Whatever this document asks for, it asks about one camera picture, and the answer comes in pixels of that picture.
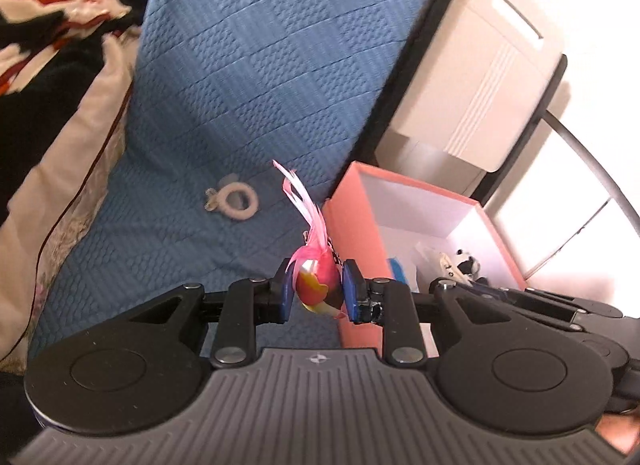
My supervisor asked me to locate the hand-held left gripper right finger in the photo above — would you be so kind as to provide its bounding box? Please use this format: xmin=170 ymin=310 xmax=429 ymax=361
xmin=342 ymin=259 xmax=506 ymax=366

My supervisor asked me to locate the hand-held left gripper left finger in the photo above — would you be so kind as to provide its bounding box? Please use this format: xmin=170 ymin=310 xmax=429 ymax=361
xmin=127 ymin=260 xmax=301 ymax=371

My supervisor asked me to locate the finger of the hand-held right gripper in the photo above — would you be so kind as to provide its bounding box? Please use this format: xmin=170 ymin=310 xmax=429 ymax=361
xmin=467 ymin=277 xmax=626 ymax=331

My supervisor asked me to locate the pink feather bird toy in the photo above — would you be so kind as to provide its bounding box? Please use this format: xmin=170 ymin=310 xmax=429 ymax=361
xmin=271 ymin=160 xmax=348 ymax=318

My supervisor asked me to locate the pink cardboard box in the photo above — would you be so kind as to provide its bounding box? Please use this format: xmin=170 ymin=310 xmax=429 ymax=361
xmin=321 ymin=161 xmax=531 ymax=351

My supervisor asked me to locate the panda plush toy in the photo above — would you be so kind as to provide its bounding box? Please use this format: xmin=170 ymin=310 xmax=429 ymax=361
xmin=452 ymin=250 xmax=483 ymax=278

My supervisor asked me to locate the person's right hand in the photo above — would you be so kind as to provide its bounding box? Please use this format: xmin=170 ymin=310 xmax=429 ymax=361
xmin=595 ymin=407 xmax=640 ymax=457

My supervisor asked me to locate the beige lace cloth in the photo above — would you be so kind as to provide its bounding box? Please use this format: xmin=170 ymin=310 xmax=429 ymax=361
xmin=0 ymin=100 xmax=131 ymax=361

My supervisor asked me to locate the blue quilted mattress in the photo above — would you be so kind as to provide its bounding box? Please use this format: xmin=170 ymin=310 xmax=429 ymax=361
xmin=27 ymin=0 xmax=448 ymax=361

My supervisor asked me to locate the red black white blanket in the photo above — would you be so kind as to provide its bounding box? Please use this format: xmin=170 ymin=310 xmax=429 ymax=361
xmin=0 ymin=0 xmax=166 ymax=361

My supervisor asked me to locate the white ring toy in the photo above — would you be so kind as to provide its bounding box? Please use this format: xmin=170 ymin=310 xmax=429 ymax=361
xmin=202 ymin=180 xmax=259 ymax=220

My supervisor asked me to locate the black metal bed frame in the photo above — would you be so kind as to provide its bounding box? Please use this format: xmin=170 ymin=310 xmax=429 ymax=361
xmin=480 ymin=52 xmax=640 ymax=238

